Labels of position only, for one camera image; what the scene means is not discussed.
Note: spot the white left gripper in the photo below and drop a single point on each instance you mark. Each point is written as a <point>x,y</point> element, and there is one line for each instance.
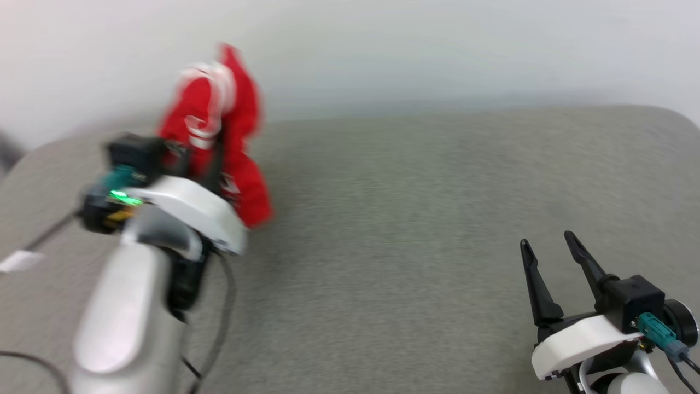
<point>191,210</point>

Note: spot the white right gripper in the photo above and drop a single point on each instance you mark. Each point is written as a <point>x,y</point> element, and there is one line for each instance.
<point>579,339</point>

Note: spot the red and white basketball jersey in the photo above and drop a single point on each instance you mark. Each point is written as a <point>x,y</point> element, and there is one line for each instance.
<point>246,109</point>

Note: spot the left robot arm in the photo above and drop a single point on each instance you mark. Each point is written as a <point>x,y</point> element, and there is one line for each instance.
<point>123,317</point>

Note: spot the grey fabric sofa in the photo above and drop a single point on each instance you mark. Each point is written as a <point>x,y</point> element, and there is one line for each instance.
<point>410,219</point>

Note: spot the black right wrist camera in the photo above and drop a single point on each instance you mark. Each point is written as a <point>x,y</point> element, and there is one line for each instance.
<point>629,301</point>

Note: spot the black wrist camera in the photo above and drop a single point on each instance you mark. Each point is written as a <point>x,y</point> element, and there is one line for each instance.
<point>139,156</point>
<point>629,301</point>

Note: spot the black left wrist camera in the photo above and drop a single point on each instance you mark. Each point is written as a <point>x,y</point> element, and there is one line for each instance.
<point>139,156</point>

